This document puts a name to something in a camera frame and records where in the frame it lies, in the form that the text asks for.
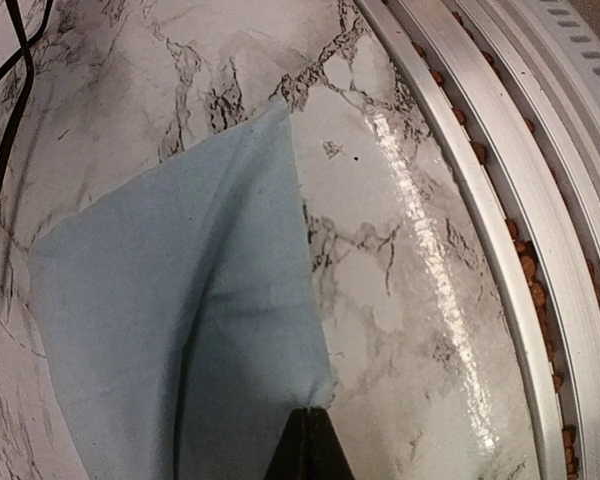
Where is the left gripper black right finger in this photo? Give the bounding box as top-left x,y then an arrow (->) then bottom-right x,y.
307,408 -> 354,480

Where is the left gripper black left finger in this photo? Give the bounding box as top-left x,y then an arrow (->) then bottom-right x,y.
264,408 -> 308,480

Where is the aluminium front frame rail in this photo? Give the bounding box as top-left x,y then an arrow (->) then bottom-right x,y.
359,1 -> 600,479

